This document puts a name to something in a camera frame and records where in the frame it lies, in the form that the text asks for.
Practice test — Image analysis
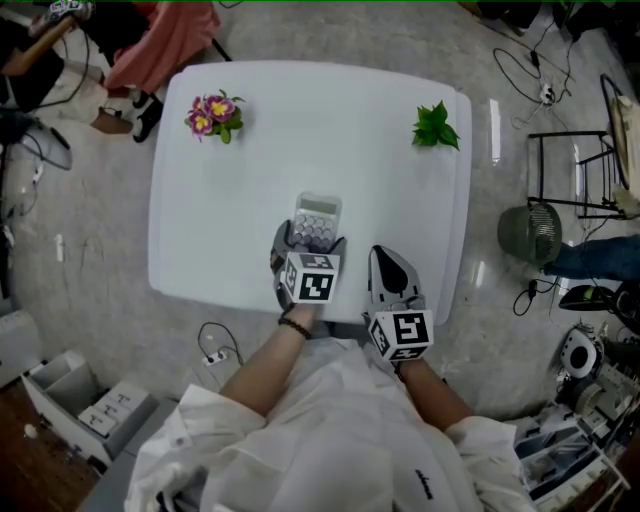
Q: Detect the black round stand base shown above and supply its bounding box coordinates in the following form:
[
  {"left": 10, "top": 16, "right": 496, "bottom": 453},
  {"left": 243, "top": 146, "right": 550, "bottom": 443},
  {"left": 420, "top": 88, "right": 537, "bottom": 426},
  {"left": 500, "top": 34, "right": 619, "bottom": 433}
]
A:
[{"left": 558, "top": 283, "right": 610, "bottom": 312}]

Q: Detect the green leafy pot plant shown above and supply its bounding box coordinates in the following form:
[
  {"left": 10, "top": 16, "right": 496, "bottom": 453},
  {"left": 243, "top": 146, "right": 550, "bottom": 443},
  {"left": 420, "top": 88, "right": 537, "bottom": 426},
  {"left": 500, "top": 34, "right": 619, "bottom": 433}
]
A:
[{"left": 410, "top": 99, "right": 462, "bottom": 153}]

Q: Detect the beige cloth bag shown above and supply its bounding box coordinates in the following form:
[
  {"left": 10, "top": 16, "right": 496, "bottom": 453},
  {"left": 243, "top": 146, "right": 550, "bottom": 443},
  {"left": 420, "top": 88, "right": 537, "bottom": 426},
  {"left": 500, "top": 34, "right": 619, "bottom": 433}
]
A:
[{"left": 606, "top": 94, "right": 640, "bottom": 217}]

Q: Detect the black power adapter with cable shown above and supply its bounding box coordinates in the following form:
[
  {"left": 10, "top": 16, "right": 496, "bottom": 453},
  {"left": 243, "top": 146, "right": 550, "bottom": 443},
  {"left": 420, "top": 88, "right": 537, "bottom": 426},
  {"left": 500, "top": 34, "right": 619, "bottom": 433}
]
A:
[{"left": 512, "top": 278, "right": 560, "bottom": 317}]

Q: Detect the black floor cable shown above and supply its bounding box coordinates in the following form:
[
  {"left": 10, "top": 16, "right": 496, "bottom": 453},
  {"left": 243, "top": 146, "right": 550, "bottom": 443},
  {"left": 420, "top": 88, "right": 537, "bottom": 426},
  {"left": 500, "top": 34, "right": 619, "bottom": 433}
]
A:
[
  {"left": 493, "top": 46, "right": 545, "bottom": 102},
  {"left": 197, "top": 321, "right": 246, "bottom": 367}
]

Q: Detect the person's right forearm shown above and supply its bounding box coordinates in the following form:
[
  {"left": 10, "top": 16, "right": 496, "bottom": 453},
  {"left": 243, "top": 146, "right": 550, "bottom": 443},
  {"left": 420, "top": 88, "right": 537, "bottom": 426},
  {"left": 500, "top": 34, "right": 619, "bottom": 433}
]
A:
[{"left": 396, "top": 356, "right": 477, "bottom": 432}]

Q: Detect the purple-keyed calculator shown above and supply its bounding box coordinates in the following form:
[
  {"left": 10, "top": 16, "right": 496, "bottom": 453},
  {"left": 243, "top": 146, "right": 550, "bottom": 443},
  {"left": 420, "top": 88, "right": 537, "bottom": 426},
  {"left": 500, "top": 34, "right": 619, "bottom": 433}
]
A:
[{"left": 287, "top": 191, "right": 344, "bottom": 254}]

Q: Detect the white storage box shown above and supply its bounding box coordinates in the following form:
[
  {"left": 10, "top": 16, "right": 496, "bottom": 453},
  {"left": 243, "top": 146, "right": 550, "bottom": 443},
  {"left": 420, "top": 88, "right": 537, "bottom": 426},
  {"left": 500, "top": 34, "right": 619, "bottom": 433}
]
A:
[{"left": 21, "top": 349, "right": 162, "bottom": 467}]

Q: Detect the person's left forearm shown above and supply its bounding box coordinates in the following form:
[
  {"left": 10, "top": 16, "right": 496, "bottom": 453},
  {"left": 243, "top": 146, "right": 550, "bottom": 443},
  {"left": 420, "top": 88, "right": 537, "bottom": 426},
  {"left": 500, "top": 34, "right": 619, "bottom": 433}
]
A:
[{"left": 218, "top": 302, "right": 322, "bottom": 420}]

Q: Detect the clear plastic storage crate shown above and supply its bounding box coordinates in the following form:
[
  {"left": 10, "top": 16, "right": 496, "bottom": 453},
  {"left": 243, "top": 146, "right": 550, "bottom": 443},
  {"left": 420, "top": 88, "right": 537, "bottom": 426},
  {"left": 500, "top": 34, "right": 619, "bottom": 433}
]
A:
[{"left": 514, "top": 403, "right": 632, "bottom": 502}]

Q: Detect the white round device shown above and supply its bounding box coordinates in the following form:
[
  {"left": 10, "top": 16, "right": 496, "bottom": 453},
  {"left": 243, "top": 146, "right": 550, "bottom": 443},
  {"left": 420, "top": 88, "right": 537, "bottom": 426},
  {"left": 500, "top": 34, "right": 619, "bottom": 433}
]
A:
[{"left": 559, "top": 329, "right": 602, "bottom": 375}]

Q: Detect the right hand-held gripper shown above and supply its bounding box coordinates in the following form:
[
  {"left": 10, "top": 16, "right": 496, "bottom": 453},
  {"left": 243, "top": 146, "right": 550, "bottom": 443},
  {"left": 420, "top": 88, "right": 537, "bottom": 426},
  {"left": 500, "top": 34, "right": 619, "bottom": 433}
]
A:
[{"left": 362, "top": 244, "right": 435, "bottom": 363}]

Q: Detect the dark bead bracelet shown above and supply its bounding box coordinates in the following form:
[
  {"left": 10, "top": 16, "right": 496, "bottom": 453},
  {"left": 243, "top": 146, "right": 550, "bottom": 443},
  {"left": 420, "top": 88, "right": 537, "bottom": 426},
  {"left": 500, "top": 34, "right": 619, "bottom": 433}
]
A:
[{"left": 277, "top": 311, "right": 315, "bottom": 342}]

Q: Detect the person's white shirt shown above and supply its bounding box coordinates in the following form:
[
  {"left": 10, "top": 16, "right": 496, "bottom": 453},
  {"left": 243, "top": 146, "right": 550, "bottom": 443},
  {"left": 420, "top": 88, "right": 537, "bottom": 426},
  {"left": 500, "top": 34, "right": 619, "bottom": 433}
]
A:
[{"left": 124, "top": 337, "right": 540, "bottom": 512}]

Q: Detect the purple flower pot plant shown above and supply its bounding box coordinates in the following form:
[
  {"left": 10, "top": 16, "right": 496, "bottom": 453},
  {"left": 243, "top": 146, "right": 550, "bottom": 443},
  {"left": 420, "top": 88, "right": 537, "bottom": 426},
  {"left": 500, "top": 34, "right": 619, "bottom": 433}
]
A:
[{"left": 184, "top": 89, "right": 247, "bottom": 146}]

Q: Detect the black metal rack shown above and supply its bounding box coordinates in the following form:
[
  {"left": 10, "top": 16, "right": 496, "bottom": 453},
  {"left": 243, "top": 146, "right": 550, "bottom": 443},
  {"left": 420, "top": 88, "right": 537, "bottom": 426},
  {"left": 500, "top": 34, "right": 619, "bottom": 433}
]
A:
[{"left": 527, "top": 73, "right": 632, "bottom": 222}]

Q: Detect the green mesh basket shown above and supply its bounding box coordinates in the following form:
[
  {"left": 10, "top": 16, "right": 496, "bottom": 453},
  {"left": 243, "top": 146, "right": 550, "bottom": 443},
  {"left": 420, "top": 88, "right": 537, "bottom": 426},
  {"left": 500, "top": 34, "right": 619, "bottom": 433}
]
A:
[{"left": 496, "top": 199, "right": 564, "bottom": 267}]

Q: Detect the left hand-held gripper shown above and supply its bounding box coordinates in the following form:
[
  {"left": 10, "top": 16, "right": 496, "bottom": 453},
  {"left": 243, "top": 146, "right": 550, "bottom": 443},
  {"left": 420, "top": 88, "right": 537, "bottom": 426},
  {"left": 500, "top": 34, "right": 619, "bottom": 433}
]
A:
[{"left": 269, "top": 218, "right": 349, "bottom": 312}]

